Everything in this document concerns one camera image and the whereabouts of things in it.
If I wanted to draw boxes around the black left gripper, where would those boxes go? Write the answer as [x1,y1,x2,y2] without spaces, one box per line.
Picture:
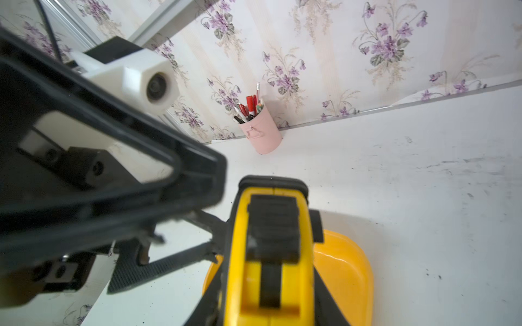
[1,30,226,308]

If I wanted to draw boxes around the black yellow tape measure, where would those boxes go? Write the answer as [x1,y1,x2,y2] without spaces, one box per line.
[183,174,352,326]

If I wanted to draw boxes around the yellow plastic storage box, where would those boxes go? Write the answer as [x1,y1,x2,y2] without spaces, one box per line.
[192,225,374,325]

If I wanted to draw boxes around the pink pen holder cup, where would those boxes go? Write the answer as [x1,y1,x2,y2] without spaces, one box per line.
[239,106,283,155]

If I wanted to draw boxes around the red pens in cup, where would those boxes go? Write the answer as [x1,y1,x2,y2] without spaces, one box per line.
[232,82,265,124]

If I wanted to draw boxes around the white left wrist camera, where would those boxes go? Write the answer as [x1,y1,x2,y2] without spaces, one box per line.
[70,37,180,115]

